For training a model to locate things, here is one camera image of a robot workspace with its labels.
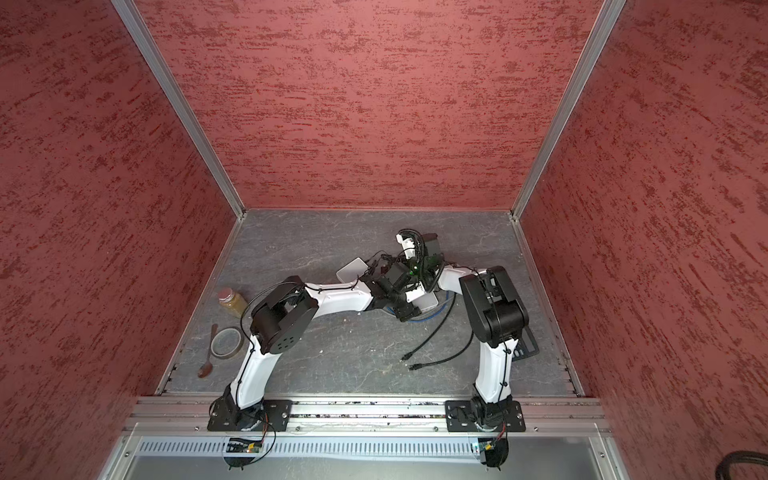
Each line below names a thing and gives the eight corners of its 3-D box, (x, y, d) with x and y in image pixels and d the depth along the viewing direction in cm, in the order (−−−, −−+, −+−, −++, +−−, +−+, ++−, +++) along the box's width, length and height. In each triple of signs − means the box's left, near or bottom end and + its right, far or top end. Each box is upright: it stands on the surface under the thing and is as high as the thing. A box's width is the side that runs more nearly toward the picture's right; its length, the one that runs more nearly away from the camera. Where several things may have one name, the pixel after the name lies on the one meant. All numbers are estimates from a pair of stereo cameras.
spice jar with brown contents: (232, 318, 93) (215, 301, 84) (236, 306, 96) (221, 288, 87) (249, 318, 93) (234, 301, 84) (253, 306, 96) (239, 288, 87)
